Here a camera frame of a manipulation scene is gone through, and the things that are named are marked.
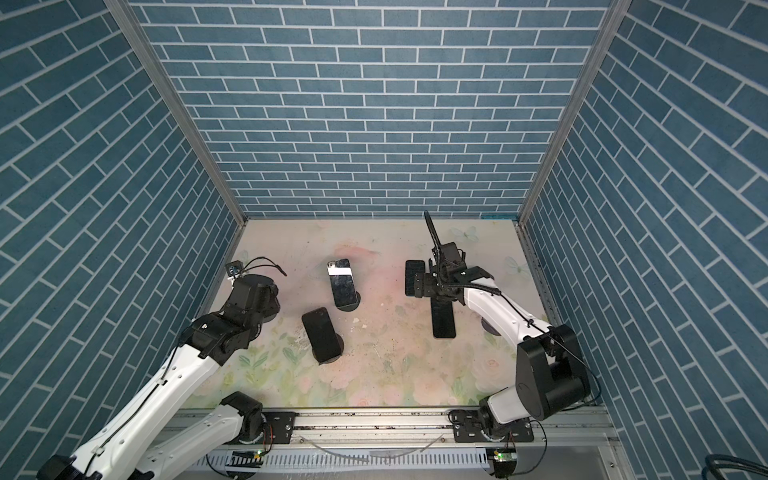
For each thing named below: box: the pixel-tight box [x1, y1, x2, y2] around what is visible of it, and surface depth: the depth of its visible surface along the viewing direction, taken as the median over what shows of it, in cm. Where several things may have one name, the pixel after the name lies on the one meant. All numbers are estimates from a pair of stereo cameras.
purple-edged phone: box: [430, 296, 456, 339], surface depth 96 cm
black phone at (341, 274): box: [327, 258, 358, 307], surface depth 93 cm
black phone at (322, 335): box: [302, 307, 342, 363], surface depth 82 cm
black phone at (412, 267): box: [405, 260, 426, 297], surface depth 107 cm
